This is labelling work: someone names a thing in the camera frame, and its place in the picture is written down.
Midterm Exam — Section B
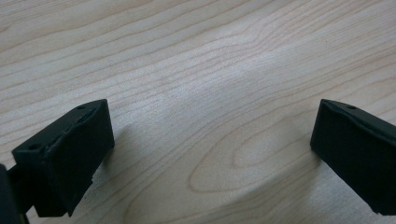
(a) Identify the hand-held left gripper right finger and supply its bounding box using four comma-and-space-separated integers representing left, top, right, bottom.
309, 98, 396, 217

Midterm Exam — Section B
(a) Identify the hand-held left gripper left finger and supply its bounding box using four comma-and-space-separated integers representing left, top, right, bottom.
11, 98, 116, 218

